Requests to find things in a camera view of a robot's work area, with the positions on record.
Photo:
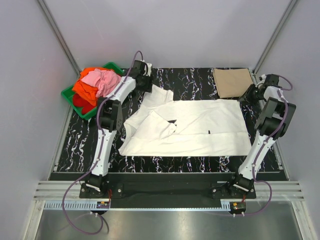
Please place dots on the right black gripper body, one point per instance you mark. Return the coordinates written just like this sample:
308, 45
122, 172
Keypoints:
251, 95

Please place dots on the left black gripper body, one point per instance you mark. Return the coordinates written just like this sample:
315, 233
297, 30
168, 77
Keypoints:
146, 84

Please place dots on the white printed t shirt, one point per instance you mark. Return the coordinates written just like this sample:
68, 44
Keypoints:
164, 127

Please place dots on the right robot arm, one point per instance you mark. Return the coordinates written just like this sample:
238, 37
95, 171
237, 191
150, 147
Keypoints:
272, 124

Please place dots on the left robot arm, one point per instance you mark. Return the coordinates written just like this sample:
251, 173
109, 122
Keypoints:
110, 120

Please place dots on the folded beige t shirt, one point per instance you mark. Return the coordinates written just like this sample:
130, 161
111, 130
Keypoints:
231, 83

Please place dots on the pink t shirt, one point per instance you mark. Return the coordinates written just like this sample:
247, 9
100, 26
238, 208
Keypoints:
104, 80

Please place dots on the orange t shirt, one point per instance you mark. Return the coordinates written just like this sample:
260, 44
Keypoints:
86, 87

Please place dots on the red t shirt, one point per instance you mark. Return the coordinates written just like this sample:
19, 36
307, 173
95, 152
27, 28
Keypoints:
79, 102

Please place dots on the green plastic bin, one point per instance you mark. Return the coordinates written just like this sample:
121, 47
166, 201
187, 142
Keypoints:
67, 93

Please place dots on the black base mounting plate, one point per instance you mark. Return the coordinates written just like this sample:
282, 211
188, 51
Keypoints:
167, 190

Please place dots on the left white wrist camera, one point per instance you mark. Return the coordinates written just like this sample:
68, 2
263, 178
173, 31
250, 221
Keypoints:
148, 69

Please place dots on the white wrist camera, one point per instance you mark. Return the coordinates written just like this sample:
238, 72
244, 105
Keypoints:
148, 69
262, 77

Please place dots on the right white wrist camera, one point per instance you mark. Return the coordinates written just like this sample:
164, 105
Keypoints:
262, 77

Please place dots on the slotted cable duct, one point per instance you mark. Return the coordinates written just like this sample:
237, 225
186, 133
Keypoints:
70, 205

